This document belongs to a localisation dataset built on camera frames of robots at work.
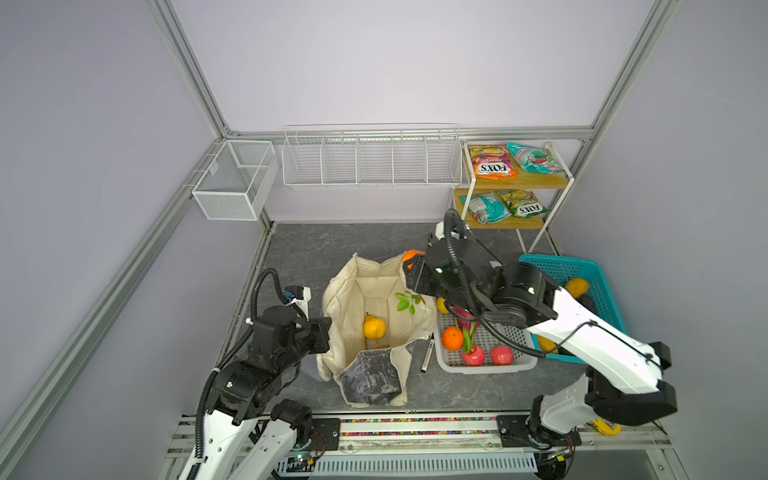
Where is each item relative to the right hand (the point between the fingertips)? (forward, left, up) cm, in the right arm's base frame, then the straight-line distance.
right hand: (411, 270), depth 60 cm
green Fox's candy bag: (+42, -40, -20) cm, 61 cm away
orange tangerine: (-1, -12, -31) cm, 33 cm away
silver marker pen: (-4, -6, -37) cm, 37 cm away
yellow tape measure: (-22, -48, -37) cm, 65 cm away
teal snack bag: (+39, -27, -19) cm, 51 cm away
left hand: (-5, +19, -15) cm, 24 cm away
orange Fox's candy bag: (+40, -25, -2) cm, 47 cm away
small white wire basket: (+46, +57, -11) cm, 74 cm away
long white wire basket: (+55, +15, -8) cm, 57 cm away
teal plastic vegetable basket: (+16, -58, -33) cm, 68 cm away
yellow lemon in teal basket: (+16, -54, -32) cm, 65 cm away
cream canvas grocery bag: (+12, +11, -35) cm, 38 cm away
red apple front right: (-6, -25, -33) cm, 42 cm away
